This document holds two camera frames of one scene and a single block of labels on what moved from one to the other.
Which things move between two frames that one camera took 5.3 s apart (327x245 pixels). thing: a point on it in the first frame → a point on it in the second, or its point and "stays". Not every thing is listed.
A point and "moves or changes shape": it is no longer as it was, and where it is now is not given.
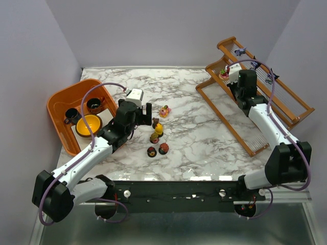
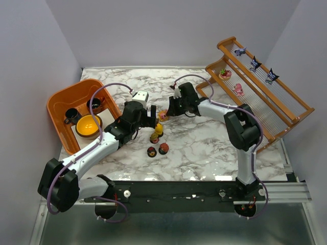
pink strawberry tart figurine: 223,75 stays
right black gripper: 232,85 → 176,105
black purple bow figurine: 255,64 stays
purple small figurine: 238,51 stays
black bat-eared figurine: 269,78 stays
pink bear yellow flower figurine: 164,111 moves or changes shape
